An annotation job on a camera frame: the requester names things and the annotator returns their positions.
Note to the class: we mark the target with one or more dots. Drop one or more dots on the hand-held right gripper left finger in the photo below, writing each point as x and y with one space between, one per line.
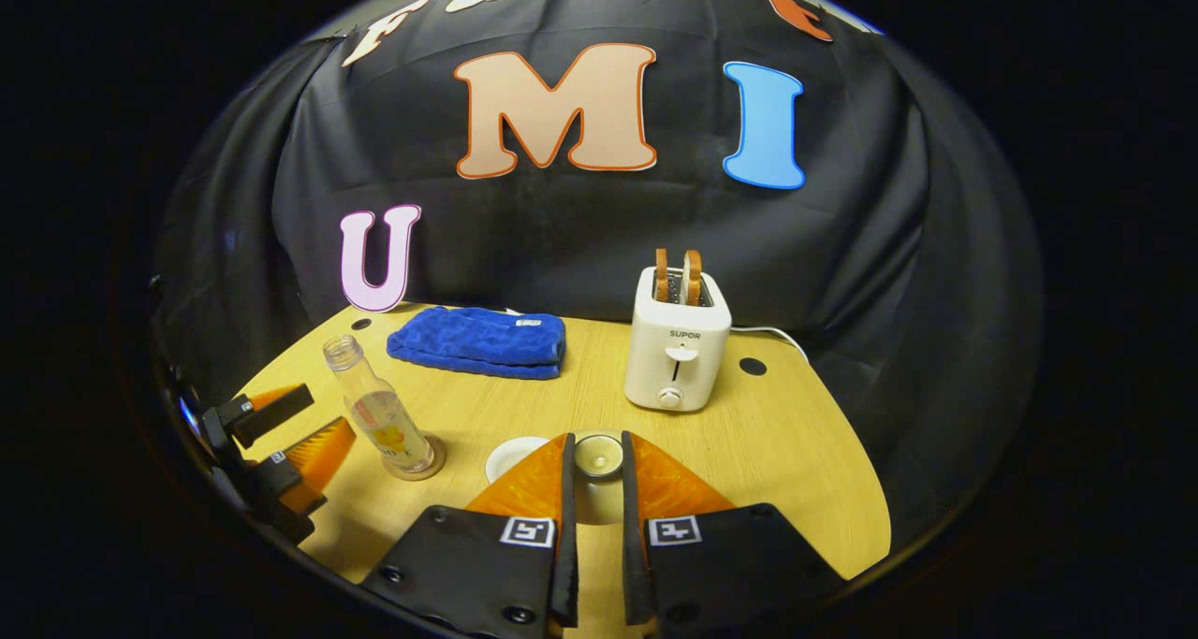
568 545

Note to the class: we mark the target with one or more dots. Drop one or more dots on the round wooden coaster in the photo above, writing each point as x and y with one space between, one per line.
432 466

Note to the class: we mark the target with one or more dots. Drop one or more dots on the clear glass water bottle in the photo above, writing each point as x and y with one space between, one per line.
384 419

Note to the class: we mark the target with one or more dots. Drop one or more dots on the white teacup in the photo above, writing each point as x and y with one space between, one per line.
515 457

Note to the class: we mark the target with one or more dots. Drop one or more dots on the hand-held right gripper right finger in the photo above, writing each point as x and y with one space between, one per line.
633 545

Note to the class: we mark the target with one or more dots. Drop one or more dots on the black backdrop cloth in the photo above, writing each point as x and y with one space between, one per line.
562 237

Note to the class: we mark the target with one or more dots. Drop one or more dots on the white toaster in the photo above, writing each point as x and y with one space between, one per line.
676 349

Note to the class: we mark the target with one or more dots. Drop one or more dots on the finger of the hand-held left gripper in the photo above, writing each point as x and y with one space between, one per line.
318 461
276 413

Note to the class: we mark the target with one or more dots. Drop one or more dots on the blue folded towel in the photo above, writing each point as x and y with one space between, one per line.
477 341

